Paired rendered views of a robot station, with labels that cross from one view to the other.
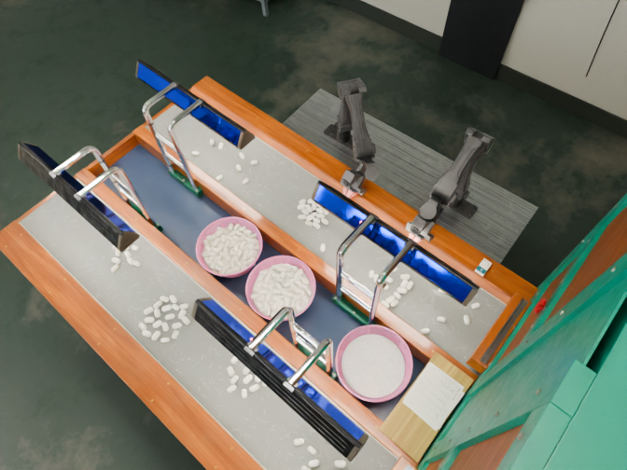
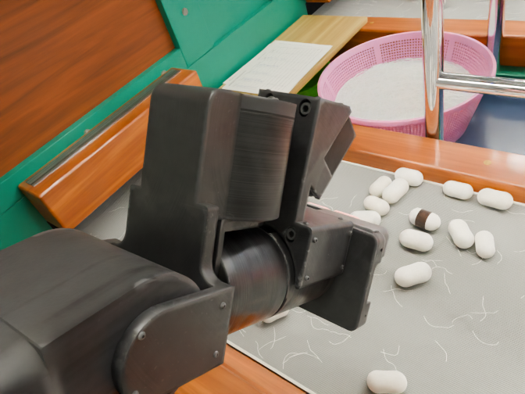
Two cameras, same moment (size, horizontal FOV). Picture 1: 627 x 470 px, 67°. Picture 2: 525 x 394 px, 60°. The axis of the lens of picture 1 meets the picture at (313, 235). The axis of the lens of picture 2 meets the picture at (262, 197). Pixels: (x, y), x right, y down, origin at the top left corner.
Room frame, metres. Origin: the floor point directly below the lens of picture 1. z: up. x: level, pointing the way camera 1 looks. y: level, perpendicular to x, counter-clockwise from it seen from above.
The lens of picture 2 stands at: (1.05, -0.38, 1.15)
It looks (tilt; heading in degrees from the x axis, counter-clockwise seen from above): 41 degrees down; 186
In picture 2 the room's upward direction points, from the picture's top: 20 degrees counter-clockwise
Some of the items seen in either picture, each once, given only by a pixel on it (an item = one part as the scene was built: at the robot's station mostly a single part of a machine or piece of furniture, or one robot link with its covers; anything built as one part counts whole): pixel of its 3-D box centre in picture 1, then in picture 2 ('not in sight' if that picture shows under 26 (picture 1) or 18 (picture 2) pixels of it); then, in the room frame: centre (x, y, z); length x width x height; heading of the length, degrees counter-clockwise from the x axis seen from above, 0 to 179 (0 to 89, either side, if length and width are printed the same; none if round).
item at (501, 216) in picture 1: (363, 207); not in sight; (1.13, -0.23, 0.65); 1.20 x 0.90 x 0.04; 47
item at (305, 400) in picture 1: (272, 370); not in sight; (0.34, 0.14, 1.08); 0.62 x 0.08 x 0.07; 46
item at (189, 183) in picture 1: (187, 142); not in sight; (1.36, 0.50, 0.90); 0.20 x 0.19 x 0.45; 46
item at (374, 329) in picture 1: (372, 365); (402, 97); (0.42, -0.18, 0.72); 0.27 x 0.27 x 0.10
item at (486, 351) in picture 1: (499, 332); (125, 141); (0.47, -0.61, 0.83); 0.30 x 0.06 x 0.07; 136
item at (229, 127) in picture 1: (190, 100); not in sight; (1.42, 0.44, 1.08); 0.62 x 0.08 x 0.07; 46
